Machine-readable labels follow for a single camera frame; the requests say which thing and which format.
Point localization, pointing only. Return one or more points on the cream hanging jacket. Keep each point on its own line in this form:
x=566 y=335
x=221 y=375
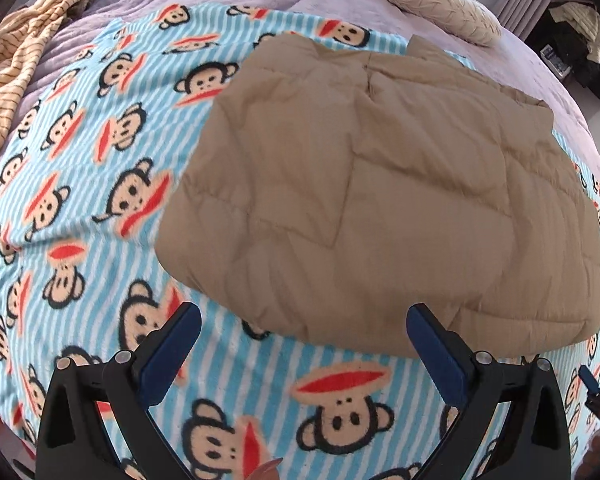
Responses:
x=580 y=15

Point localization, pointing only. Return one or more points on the orange striped cloth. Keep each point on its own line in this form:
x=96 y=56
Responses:
x=15 y=60

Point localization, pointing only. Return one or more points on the tan puffer jacket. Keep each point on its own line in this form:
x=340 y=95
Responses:
x=370 y=185

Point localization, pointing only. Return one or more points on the mauve curtain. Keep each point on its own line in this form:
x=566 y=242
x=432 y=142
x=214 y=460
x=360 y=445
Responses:
x=515 y=10

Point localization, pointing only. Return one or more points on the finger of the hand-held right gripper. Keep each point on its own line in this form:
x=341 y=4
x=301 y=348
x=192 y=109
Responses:
x=587 y=377

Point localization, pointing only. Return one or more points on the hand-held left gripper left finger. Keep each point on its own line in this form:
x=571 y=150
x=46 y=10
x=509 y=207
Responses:
x=172 y=355

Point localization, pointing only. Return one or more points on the blue striped monkey print blanket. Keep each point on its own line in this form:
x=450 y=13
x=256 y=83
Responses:
x=105 y=260

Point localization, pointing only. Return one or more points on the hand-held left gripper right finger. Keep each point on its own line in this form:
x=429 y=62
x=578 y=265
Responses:
x=437 y=355

